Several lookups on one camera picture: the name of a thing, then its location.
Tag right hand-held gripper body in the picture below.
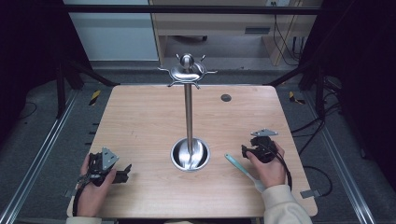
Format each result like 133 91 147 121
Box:
247 128 279 164

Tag white cabinet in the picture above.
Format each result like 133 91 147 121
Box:
63 0 160 62

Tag person's left hand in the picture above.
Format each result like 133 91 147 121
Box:
76 153 118 218

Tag grey metal table bracket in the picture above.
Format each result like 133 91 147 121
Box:
300 189 322 200

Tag stainless steel utensil rack stand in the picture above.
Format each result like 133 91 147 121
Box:
157 52 219 173

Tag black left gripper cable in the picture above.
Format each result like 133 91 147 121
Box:
71 174 96 217

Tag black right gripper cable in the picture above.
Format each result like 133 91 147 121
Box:
262 142 293 191

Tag black hanging desk cables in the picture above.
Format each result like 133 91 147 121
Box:
272 13 307 67

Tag teal handled white spatula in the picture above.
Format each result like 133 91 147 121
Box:
224 152 267 194

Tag black horizontal frame bar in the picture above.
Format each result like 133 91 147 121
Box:
61 4 325 16

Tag yellow black striped tape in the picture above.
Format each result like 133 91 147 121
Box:
88 89 103 107
288 91 306 105

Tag thin black floor cable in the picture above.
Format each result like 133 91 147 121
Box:
17 101 38 121

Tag light wooden desk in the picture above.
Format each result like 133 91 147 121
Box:
148 0 323 67

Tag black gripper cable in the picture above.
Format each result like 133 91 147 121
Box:
71 174 96 217
262 142 293 191

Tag person's right hand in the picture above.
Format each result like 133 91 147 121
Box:
245 141 288 189

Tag black metal frame stand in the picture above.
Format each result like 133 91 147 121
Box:
55 58 121 119
263 57 329 120

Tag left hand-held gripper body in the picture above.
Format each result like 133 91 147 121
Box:
88 147 120 188

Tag black floor cable bundle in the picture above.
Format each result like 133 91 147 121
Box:
290 74 344 157

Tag black looped floor cable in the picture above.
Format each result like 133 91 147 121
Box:
303 165 333 198

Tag dark curtain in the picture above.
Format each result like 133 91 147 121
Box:
0 0 92 147
298 0 396 185

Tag aluminium floor rail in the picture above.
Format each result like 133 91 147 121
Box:
302 90 378 224
0 89 79 224

